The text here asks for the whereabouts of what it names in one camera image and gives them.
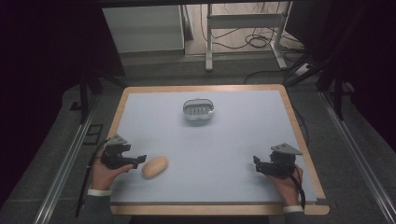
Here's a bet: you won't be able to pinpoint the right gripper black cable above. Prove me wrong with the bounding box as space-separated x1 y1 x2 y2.
289 167 306 210

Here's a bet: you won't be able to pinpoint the black metal stand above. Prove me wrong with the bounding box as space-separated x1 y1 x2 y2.
68 72 127 125
284 52 356 121

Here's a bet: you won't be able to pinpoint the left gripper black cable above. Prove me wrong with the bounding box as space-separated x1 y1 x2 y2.
75 138 110 218

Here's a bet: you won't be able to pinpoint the white metal desk frame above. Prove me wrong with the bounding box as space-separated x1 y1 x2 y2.
205 1 293 73

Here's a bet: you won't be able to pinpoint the grey oval soap dish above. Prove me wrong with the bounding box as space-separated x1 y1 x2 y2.
182 98 216 121

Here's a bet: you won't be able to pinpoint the person's right hand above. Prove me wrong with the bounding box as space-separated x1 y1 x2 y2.
266 164 304 207

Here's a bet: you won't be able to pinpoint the aluminium floor rail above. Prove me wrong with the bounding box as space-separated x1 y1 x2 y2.
318 90 396 224
32 96 100 224

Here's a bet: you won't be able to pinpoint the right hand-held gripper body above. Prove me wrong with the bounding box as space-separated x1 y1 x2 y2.
255 142 304 179

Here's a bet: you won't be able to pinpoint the brown bread roll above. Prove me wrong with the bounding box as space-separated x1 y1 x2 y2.
141 155 169 180

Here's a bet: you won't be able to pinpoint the white power strip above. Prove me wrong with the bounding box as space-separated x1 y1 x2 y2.
293 63 313 77

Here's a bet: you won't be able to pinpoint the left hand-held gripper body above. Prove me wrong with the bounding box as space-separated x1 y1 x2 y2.
101 133 140 171

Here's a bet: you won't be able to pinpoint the light blue table mat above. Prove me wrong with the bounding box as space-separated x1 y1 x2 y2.
110 89 318 205

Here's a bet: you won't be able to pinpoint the grey cabinet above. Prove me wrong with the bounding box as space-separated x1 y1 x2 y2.
102 5 186 54

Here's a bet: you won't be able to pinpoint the person's left hand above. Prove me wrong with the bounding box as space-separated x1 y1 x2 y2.
90 148 134 191

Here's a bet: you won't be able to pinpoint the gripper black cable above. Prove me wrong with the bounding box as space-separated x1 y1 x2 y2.
289 167 306 210
75 138 110 218

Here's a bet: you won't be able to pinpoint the black floor cables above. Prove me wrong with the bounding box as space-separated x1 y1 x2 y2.
199 2 304 54

